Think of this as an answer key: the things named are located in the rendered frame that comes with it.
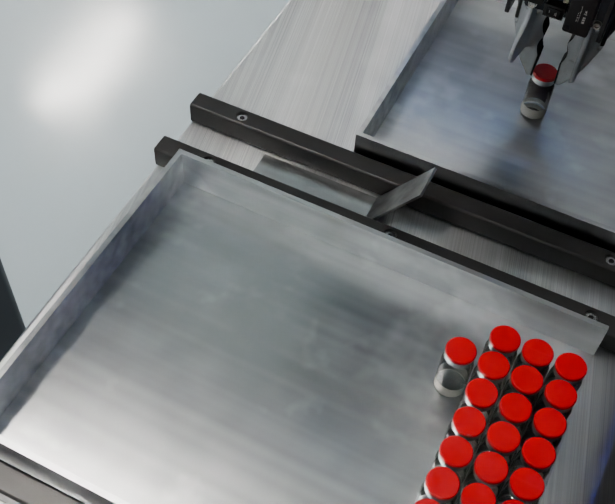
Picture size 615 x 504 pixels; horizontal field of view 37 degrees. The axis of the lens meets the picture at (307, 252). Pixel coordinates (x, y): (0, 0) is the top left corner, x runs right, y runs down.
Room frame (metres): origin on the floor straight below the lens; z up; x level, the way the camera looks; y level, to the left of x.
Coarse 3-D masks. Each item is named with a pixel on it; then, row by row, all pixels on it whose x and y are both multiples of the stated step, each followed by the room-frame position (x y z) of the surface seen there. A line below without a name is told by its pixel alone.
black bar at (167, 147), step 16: (160, 144) 0.50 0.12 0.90; (176, 144) 0.50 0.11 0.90; (160, 160) 0.50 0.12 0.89; (224, 160) 0.49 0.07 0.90; (256, 176) 0.48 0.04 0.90; (288, 192) 0.46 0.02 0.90; (304, 192) 0.46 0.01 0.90; (336, 208) 0.45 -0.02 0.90; (368, 224) 0.44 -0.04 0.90; (384, 224) 0.44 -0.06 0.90; (416, 240) 0.43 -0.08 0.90; (448, 256) 0.41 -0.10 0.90; (464, 256) 0.42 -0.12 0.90; (480, 272) 0.40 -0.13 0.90; (496, 272) 0.40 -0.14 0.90; (528, 288) 0.39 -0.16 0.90; (544, 288) 0.39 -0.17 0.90; (560, 304) 0.38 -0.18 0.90; (576, 304) 0.38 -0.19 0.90; (608, 320) 0.37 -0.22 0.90; (608, 336) 0.36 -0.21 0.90
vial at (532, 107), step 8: (536, 80) 0.59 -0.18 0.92; (528, 88) 0.59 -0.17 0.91; (536, 88) 0.58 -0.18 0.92; (544, 88) 0.58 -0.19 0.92; (552, 88) 0.59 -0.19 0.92; (528, 96) 0.59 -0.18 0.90; (536, 96) 0.58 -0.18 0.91; (544, 96) 0.58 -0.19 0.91; (528, 104) 0.58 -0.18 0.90; (536, 104) 0.58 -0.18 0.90; (544, 104) 0.58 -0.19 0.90; (528, 112) 0.58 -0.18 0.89; (536, 112) 0.58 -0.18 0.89; (544, 112) 0.58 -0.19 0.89
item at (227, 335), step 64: (192, 192) 0.47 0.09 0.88; (256, 192) 0.46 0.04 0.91; (128, 256) 0.40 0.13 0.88; (192, 256) 0.41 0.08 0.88; (256, 256) 0.41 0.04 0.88; (320, 256) 0.42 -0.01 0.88; (384, 256) 0.41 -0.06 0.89; (64, 320) 0.34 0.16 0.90; (128, 320) 0.35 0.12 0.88; (192, 320) 0.35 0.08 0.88; (256, 320) 0.36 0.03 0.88; (320, 320) 0.36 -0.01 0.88; (384, 320) 0.37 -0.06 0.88; (448, 320) 0.37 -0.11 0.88; (512, 320) 0.37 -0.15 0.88; (576, 320) 0.36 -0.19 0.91; (0, 384) 0.28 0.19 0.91; (64, 384) 0.29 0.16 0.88; (128, 384) 0.30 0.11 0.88; (192, 384) 0.30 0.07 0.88; (256, 384) 0.31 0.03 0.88; (320, 384) 0.31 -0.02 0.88; (384, 384) 0.31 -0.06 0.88; (0, 448) 0.24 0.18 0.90; (64, 448) 0.25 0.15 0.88; (128, 448) 0.25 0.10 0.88; (192, 448) 0.26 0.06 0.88; (256, 448) 0.26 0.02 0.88; (320, 448) 0.26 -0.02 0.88; (384, 448) 0.27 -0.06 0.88
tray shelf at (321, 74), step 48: (336, 0) 0.72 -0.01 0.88; (384, 0) 0.73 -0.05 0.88; (432, 0) 0.74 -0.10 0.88; (288, 48) 0.65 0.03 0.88; (336, 48) 0.66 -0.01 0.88; (384, 48) 0.66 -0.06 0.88; (240, 96) 0.58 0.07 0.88; (288, 96) 0.59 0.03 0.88; (336, 96) 0.59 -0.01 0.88; (192, 144) 0.52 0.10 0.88; (240, 144) 0.53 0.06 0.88; (336, 144) 0.54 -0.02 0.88; (432, 240) 0.44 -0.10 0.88; (480, 240) 0.45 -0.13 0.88; (576, 288) 0.41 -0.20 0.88; (576, 432) 0.29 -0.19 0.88; (576, 480) 0.26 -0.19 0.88
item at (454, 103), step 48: (480, 0) 0.74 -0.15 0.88; (432, 48) 0.66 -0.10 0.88; (480, 48) 0.67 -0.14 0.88; (384, 96) 0.56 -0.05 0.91; (432, 96) 0.60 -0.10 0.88; (480, 96) 0.61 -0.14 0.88; (576, 96) 0.62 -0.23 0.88; (384, 144) 0.51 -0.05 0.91; (432, 144) 0.54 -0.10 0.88; (480, 144) 0.55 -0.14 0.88; (528, 144) 0.55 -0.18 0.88; (576, 144) 0.56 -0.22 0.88; (480, 192) 0.48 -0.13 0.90; (528, 192) 0.50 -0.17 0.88; (576, 192) 0.50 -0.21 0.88
